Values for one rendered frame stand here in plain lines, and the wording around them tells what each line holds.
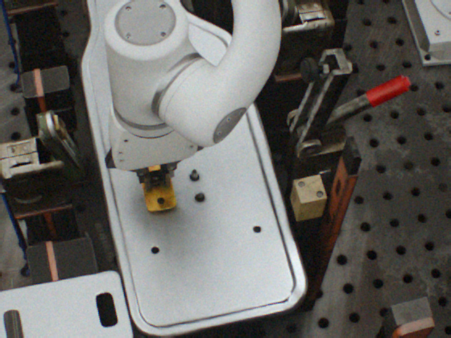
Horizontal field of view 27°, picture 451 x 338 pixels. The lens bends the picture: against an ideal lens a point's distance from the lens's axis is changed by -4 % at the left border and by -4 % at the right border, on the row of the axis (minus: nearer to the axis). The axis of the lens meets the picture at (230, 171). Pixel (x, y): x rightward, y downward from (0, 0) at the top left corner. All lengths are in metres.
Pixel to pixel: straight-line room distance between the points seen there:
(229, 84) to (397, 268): 0.70
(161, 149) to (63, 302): 0.23
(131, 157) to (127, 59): 0.21
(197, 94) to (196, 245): 0.32
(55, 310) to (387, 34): 0.88
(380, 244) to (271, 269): 0.40
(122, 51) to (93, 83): 0.40
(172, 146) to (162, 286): 0.18
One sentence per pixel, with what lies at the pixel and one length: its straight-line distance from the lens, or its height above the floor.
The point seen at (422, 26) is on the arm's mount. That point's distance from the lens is 1.72.
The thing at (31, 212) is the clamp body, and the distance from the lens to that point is 1.32.
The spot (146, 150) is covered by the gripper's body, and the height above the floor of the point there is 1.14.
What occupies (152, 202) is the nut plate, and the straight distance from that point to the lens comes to 1.22.
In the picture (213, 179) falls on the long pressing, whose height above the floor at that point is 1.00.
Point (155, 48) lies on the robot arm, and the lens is 0.92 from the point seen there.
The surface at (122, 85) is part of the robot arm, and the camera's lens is 0.98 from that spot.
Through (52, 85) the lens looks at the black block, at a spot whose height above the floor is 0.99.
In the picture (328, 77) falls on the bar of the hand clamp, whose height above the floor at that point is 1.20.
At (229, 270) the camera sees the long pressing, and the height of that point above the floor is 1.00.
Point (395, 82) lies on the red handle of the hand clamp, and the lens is 1.17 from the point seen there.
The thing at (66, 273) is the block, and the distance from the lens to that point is 1.22.
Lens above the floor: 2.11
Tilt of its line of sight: 62 degrees down
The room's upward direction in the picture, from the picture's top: 5 degrees clockwise
